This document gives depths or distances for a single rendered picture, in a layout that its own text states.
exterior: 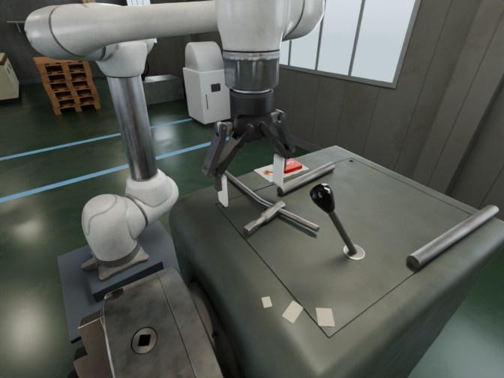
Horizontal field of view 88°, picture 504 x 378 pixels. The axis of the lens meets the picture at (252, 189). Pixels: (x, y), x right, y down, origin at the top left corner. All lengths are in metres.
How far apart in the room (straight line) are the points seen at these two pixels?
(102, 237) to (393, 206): 0.89
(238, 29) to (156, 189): 0.78
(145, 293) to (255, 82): 0.38
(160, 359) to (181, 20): 0.59
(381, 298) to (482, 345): 1.79
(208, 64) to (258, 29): 4.34
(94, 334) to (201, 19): 0.60
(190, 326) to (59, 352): 1.68
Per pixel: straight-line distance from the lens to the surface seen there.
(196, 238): 0.53
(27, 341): 2.23
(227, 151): 0.48
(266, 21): 0.41
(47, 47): 0.83
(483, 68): 2.67
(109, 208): 1.01
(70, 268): 1.34
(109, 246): 1.06
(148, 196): 1.08
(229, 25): 0.42
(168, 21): 0.64
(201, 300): 0.50
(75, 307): 1.19
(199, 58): 4.69
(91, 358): 0.55
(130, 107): 0.96
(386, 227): 0.59
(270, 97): 0.45
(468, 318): 2.32
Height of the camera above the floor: 1.60
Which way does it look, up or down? 33 degrees down
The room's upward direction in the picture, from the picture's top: straight up
